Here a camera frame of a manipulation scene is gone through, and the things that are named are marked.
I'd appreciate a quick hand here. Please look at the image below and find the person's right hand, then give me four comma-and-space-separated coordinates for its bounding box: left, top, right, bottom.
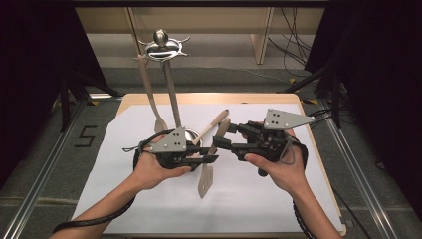
243, 129, 309, 197

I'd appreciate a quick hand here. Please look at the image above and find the beige slotted turner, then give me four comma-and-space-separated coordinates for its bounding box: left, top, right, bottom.
197, 117, 232, 200

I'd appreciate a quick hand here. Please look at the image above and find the bundle of black floor cables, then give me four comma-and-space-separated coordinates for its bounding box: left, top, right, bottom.
267, 6, 317, 79

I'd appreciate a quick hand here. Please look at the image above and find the black metal stand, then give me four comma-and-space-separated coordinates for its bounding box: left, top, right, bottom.
59, 68, 122, 133
282, 63, 344, 130

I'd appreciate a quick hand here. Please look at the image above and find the beige wooden background table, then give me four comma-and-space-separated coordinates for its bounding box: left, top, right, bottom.
75, 6, 326, 66

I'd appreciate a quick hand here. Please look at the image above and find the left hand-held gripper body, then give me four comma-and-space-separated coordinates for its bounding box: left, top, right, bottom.
148, 126, 200, 170

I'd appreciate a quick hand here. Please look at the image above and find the white paper sheet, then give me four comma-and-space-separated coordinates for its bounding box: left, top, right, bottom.
71, 103, 344, 234

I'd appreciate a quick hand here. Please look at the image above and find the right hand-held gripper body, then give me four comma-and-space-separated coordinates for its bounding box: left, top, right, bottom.
231, 108, 317, 163

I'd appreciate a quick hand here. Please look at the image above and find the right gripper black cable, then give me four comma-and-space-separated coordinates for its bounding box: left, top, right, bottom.
280, 133, 317, 239

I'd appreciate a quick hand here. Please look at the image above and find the person's left hand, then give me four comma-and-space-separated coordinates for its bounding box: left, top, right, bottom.
132, 133, 193, 192

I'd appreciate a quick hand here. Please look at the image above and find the black curtain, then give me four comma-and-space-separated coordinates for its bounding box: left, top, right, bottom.
0, 0, 110, 187
305, 0, 422, 210

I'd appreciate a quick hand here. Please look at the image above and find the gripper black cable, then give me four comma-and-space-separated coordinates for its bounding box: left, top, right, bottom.
53, 128, 175, 234
280, 133, 317, 239

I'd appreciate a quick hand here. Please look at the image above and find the metal utensil stand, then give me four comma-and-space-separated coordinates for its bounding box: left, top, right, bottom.
134, 29, 204, 148

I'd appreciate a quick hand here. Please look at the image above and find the metal floor rail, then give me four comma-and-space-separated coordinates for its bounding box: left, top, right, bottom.
0, 96, 91, 239
317, 99, 401, 239

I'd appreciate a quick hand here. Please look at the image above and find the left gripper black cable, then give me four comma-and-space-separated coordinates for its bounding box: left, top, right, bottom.
53, 128, 175, 234

